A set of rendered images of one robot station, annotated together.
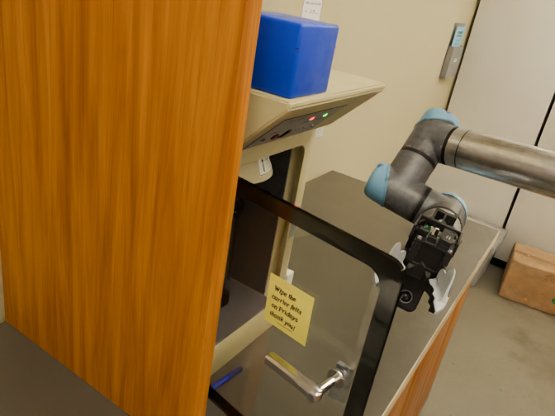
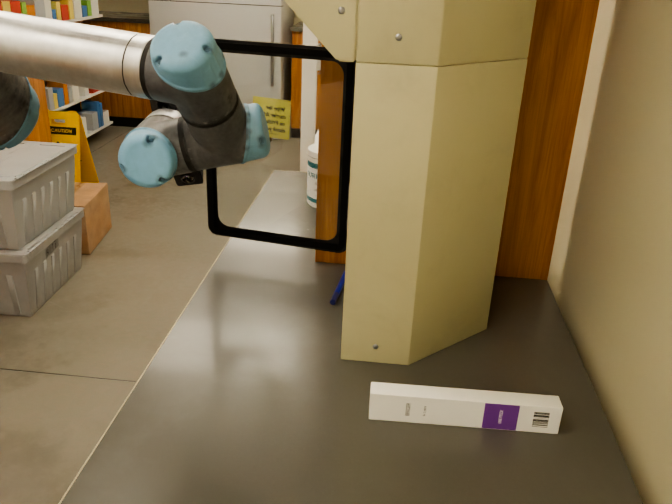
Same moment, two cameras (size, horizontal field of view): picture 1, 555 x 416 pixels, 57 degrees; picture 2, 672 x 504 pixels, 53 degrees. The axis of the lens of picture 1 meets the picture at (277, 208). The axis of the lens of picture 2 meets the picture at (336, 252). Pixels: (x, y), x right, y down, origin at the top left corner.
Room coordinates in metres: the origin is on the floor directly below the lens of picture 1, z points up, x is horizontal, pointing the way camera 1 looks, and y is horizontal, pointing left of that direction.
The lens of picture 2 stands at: (1.78, -0.44, 1.54)
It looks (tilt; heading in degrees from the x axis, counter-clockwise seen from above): 24 degrees down; 156
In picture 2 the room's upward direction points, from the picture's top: 3 degrees clockwise
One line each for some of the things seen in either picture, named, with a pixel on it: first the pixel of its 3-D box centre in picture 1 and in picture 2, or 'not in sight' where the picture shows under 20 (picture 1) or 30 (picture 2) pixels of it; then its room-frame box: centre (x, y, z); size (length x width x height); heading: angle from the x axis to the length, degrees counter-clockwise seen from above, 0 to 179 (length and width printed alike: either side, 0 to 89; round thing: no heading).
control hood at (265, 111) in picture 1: (306, 114); (327, 12); (0.78, -0.02, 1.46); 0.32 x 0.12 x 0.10; 151
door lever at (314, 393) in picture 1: (302, 371); not in sight; (0.51, -0.07, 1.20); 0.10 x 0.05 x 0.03; 51
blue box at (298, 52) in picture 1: (283, 53); not in sight; (0.70, 0.03, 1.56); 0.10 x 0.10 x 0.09; 61
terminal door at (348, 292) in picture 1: (275, 338); (277, 149); (0.57, -0.03, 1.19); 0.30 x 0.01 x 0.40; 51
